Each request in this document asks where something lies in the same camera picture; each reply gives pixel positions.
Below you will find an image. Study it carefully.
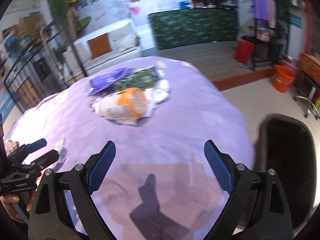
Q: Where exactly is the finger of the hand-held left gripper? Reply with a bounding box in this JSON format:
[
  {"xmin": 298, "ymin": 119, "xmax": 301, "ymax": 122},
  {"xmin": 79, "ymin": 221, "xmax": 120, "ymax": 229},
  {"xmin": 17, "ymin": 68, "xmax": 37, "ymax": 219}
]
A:
[
  {"xmin": 31, "ymin": 149, "xmax": 60, "ymax": 172},
  {"xmin": 19, "ymin": 138, "xmax": 48, "ymax": 154}
]

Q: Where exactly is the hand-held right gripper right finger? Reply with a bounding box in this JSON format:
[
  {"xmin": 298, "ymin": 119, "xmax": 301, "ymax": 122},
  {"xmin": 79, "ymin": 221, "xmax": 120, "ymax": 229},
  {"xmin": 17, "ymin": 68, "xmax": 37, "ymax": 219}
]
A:
[{"xmin": 204, "ymin": 139, "xmax": 293, "ymax": 240}]

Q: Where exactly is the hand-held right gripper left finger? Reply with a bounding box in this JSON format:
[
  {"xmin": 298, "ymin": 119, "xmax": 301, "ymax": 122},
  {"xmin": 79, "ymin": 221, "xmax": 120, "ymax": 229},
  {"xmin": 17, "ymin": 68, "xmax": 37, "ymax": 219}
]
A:
[{"xmin": 27, "ymin": 140, "xmax": 117, "ymax": 240}]

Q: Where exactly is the white tissue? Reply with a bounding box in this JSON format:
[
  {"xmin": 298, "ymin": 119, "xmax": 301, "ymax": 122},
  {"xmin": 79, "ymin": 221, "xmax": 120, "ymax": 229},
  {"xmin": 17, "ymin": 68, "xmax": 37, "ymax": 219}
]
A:
[
  {"xmin": 152, "ymin": 78, "xmax": 172, "ymax": 103},
  {"xmin": 87, "ymin": 96, "xmax": 108, "ymax": 115}
]

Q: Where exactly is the white bottle with orange cap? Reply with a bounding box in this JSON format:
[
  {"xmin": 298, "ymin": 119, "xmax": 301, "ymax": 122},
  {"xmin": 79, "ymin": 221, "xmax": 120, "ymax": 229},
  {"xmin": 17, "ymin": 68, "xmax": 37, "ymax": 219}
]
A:
[{"xmin": 94, "ymin": 87, "xmax": 148, "ymax": 121}]

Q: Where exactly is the black trash bin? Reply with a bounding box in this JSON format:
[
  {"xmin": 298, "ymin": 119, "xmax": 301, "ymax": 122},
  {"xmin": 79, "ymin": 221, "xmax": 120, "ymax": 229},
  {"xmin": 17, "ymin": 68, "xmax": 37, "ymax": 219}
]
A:
[{"xmin": 254, "ymin": 114, "xmax": 316, "ymax": 230}]

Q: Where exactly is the purple plastic bag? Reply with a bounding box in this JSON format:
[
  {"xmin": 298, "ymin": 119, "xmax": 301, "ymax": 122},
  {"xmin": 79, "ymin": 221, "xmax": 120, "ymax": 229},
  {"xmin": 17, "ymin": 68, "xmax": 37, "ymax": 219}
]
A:
[{"xmin": 87, "ymin": 67, "xmax": 135, "ymax": 97}]

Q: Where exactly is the green carton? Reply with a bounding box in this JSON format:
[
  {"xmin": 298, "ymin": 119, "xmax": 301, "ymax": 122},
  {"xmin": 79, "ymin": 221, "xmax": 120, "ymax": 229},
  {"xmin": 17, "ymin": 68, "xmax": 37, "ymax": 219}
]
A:
[{"xmin": 112, "ymin": 66, "xmax": 160, "ymax": 90}]

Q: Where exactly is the person's left hand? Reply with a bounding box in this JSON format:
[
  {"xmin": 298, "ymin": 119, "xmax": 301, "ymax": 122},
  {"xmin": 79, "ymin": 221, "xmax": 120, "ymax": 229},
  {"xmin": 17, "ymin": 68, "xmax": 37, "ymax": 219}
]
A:
[{"xmin": 0, "ymin": 190, "xmax": 38, "ymax": 224}]

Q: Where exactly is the brown wooden panel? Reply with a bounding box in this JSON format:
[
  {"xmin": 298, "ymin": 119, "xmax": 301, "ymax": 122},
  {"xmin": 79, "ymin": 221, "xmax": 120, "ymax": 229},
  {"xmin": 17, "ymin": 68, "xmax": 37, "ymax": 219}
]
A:
[{"xmin": 15, "ymin": 79, "xmax": 43, "ymax": 108}]

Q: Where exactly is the purple floral blanket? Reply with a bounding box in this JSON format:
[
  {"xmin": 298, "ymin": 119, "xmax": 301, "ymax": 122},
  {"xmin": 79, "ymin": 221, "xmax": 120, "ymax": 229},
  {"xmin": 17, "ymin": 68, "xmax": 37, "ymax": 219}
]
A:
[{"xmin": 2, "ymin": 56, "xmax": 255, "ymax": 240}]

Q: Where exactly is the orange bucket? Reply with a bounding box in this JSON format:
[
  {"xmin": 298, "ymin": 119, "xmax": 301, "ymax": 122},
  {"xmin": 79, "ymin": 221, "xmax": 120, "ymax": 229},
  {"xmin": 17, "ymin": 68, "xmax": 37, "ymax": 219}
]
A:
[{"xmin": 271, "ymin": 65, "xmax": 295, "ymax": 93}]

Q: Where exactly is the black stool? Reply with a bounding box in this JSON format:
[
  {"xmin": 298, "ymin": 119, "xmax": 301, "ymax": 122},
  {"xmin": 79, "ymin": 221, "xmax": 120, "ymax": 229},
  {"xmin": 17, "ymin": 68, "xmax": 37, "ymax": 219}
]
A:
[{"xmin": 294, "ymin": 77, "xmax": 320, "ymax": 119}]

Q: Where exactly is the white wicker swing sofa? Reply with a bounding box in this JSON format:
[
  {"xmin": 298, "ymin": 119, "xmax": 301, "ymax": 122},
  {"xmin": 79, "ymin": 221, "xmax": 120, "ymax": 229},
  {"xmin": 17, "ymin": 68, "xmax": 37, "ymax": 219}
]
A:
[{"xmin": 72, "ymin": 20, "xmax": 143, "ymax": 63}]

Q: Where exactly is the orange cushion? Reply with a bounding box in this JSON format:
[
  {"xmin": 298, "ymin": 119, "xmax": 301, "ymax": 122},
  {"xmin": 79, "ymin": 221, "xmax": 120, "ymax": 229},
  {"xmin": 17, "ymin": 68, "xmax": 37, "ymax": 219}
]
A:
[{"xmin": 87, "ymin": 33, "xmax": 112, "ymax": 60}]

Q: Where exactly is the red bag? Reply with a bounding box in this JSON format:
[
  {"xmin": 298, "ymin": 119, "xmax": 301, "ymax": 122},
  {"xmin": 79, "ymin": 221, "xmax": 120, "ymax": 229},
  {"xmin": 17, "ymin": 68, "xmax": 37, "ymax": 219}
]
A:
[{"xmin": 234, "ymin": 39, "xmax": 255, "ymax": 65}]

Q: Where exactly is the black metal rack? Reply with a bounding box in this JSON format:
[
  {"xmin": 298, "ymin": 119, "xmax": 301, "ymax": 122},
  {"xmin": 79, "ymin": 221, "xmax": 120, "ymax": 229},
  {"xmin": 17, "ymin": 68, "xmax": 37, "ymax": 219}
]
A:
[{"xmin": 244, "ymin": 17, "xmax": 290, "ymax": 71}]

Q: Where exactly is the pink basin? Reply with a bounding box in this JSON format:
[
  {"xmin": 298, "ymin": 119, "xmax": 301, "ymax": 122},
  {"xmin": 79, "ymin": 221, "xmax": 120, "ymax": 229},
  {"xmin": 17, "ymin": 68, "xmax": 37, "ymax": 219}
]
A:
[{"xmin": 281, "ymin": 56, "xmax": 299, "ymax": 73}]

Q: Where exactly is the white cushion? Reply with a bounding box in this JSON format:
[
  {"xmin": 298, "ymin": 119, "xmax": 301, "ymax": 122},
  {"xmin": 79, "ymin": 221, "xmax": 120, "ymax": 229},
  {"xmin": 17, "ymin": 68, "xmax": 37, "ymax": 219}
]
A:
[{"xmin": 110, "ymin": 27, "xmax": 137, "ymax": 49}]

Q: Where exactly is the brown patterned case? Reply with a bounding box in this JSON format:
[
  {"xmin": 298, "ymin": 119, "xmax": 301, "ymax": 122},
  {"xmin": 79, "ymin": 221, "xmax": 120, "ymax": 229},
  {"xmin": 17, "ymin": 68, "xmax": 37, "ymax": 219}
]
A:
[{"xmin": 297, "ymin": 52, "xmax": 320, "ymax": 83}]

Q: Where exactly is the green floral counter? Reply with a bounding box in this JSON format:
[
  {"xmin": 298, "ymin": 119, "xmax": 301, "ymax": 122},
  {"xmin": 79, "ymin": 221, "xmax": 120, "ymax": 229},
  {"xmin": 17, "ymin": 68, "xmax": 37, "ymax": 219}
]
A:
[{"xmin": 147, "ymin": 8, "xmax": 239, "ymax": 50}]

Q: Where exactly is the pink towel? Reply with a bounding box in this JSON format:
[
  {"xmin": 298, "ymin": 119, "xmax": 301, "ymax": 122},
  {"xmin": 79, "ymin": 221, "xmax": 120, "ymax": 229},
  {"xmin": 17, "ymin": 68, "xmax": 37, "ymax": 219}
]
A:
[{"xmin": 265, "ymin": 0, "xmax": 277, "ymax": 28}]

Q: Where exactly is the black display box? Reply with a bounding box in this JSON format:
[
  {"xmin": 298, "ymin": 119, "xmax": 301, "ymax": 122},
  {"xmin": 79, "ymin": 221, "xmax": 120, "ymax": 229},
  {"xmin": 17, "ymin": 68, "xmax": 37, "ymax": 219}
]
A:
[{"xmin": 216, "ymin": 0, "xmax": 238, "ymax": 9}]

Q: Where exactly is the purple towel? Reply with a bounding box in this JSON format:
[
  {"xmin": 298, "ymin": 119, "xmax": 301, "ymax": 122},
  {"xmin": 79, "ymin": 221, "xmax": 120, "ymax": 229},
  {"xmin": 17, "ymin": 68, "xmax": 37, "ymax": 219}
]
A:
[{"xmin": 251, "ymin": 0, "xmax": 268, "ymax": 20}]

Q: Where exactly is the red ladder shelf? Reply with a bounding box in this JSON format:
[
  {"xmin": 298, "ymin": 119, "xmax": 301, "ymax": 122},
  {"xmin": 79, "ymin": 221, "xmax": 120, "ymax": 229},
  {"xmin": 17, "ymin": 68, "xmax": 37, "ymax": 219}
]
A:
[{"xmin": 301, "ymin": 0, "xmax": 320, "ymax": 55}]

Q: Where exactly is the black iron bed frame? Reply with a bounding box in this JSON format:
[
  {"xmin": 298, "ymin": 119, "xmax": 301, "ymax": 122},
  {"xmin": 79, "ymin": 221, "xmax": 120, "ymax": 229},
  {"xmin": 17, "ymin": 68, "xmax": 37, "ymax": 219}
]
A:
[{"xmin": 2, "ymin": 12, "xmax": 88, "ymax": 113}]

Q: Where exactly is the blue wall sign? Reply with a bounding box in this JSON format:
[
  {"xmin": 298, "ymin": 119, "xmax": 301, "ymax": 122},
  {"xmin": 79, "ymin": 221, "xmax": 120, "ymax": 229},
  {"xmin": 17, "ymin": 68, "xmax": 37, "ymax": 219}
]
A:
[{"xmin": 290, "ymin": 12, "xmax": 304, "ymax": 28}]

